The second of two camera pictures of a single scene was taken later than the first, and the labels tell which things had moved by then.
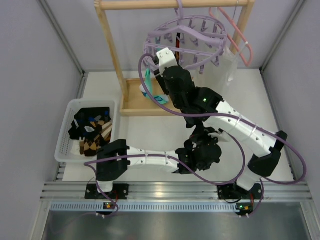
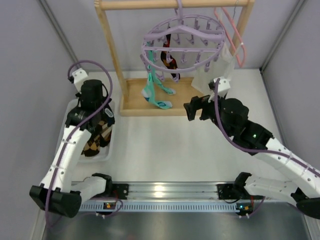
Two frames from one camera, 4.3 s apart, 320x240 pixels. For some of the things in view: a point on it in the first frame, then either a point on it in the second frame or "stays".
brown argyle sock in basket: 89,146 stays
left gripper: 199,135 -> 107,113
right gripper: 163,81 -> 205,107
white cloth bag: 221,76 stays
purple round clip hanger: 195,40 stays
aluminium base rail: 179,197 stays
